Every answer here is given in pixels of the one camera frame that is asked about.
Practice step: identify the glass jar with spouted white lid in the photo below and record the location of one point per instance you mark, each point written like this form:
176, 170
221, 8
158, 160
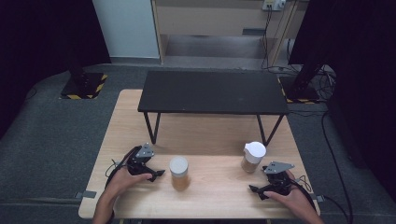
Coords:
252, 157

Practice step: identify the dark curtain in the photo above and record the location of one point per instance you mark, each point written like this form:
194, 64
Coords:
37, 46
361, 77

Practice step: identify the person's right hand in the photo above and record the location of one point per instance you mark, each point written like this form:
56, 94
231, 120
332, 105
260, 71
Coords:
294, 200

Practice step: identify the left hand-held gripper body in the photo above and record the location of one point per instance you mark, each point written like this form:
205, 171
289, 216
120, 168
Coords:
138, 161

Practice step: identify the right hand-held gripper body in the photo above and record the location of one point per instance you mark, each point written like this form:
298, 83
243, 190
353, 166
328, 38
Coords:
277, 179

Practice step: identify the wooden cabinet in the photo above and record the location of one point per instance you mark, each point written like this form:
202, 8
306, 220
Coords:
218, 21

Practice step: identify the white wall socket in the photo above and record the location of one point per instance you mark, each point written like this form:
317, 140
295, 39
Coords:
273, 4

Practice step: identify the grey tape strip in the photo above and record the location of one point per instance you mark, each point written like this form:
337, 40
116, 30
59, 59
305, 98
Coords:
85, 194

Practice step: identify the black shelf with metal legs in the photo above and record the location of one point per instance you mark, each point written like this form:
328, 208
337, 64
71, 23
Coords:
214, 91

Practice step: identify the person's left hand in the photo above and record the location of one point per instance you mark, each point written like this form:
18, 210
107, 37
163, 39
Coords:
124, 183

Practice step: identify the black stand with striped base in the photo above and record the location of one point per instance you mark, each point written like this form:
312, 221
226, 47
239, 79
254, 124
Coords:
303, 88
82, 85

